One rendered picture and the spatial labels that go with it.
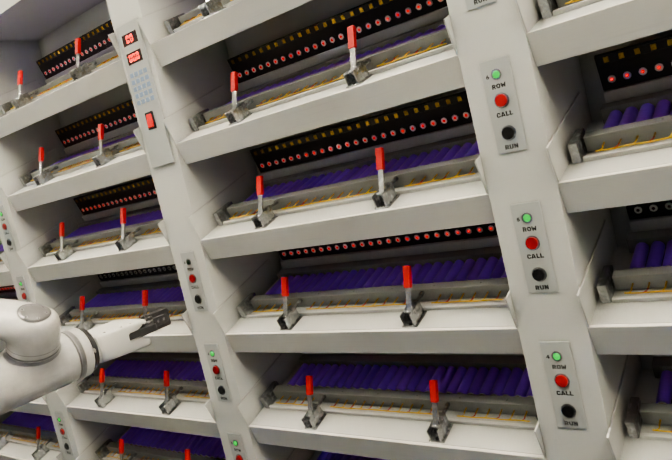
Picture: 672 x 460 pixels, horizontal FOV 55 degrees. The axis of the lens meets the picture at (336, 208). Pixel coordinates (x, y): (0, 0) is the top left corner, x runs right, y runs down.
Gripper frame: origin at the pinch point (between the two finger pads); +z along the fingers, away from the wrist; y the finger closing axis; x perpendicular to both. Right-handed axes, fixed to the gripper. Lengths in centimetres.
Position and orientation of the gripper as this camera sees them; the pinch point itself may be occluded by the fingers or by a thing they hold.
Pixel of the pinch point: (158, 319)
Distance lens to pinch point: 126.2
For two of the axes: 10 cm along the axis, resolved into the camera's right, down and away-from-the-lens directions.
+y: 7.7, -1.3, -6.2
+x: -2.2, -9.7, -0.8
